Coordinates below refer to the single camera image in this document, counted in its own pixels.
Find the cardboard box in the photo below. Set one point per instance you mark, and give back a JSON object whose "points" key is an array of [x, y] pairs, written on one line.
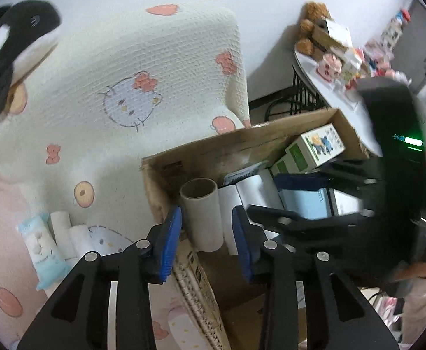
{"points": [[205, 149]]}

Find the light blue tissue pack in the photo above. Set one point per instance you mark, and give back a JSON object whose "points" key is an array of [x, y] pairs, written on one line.
{"points": [[43, 251]]}

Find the light blue case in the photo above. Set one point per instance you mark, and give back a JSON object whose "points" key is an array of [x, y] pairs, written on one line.
{"points": [[304, 202]]}

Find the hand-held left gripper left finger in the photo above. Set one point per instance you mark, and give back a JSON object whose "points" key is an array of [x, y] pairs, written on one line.
{"points": [[169, 240]]}

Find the grey door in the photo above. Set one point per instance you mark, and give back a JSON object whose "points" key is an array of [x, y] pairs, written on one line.
{"points": [[424, 43]]}

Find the white blue printed packet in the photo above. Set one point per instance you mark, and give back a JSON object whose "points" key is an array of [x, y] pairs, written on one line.
{"points": [[245, 173]]}

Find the grey cardboard core tube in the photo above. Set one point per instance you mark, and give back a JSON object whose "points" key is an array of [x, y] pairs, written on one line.
{"points": [[202, 218]]}

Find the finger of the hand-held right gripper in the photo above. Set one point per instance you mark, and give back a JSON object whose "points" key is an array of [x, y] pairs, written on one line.
{"points": [[351, 175], [318, 233]]}

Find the grey white paper roll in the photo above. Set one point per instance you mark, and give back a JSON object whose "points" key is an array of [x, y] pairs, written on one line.
{"points": [[256, 193]]}

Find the brown box with white card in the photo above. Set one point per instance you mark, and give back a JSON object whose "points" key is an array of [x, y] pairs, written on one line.
{"points": [[336, 31]]}

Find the green white printed carton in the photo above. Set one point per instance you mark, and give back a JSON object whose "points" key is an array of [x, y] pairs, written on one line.
{"points": [[307, 153]]}

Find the red white toy figure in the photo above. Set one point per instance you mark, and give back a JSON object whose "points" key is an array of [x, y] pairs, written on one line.
{"points": [[384, 68]]}

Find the person's right forearm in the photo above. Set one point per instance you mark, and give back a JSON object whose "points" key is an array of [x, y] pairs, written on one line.
{"points": [[424, 306]]}

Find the black white orca plush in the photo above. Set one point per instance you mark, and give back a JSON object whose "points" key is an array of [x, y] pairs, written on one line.
{"points": [[16, 18]]}

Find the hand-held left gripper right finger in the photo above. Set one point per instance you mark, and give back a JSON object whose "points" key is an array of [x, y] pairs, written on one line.
{"points": [[242, 240]]}

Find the white orange small carton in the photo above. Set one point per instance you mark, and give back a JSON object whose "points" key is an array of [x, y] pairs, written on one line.
{"points": [[351, 65]]}

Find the white round side table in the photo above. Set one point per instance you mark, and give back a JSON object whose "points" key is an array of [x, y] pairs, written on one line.
{"points": [[318, 80]]}

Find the white small shelf rack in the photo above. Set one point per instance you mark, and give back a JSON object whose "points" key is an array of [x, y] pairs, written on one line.
{"points": [[395, 29]]}

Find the brown teddy bear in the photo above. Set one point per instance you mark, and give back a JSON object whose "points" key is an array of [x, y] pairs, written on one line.
{"points": [[316, 11]]}

